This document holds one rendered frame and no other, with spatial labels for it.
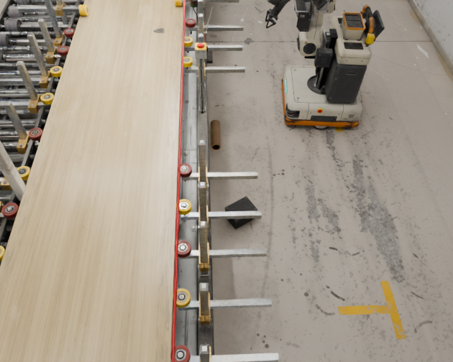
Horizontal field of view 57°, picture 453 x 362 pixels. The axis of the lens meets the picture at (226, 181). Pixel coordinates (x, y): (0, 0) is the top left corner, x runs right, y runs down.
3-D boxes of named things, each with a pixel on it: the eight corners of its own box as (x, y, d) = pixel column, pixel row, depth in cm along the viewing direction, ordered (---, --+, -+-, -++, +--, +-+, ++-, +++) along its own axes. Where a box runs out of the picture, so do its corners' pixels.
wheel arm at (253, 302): (270, 301, 201) (271, 297, 197) (270, 307, 198) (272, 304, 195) (179, 304, 198) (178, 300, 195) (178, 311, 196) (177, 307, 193)
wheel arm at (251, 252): (265, 251, 214) (266, 247, 210) (266, 257, 212) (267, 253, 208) (180, 253, 212) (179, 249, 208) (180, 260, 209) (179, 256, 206)
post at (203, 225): (208, 270, 218) (206, 220, 181) (208, 276, 216) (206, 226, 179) (200, 270, 218) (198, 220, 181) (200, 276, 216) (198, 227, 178)
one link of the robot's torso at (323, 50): (324, 53, 364) (330, 27, 345) (328, 73, 347) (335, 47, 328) (293, 52, 364) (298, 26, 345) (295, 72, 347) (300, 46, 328)
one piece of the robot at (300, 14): (310, 14, 342) (315, -12, 325) (313, 32, 325) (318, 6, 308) (290, 13, 342) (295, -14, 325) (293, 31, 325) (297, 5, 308)
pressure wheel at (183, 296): (180, 317, 193) (178, 308, 184) (171, 304, 197) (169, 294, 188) (194, 308, 196) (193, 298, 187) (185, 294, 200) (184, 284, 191)
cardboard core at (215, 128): (219, 119, 378) (221, 144, 359) (219, 126, 384) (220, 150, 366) (211, 119, 378) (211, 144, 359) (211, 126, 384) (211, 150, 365)
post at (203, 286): (208, 322, 209) (208, 281, 171) (208, 330, 207) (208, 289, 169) (201, 323, 209) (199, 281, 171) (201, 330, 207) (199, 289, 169)
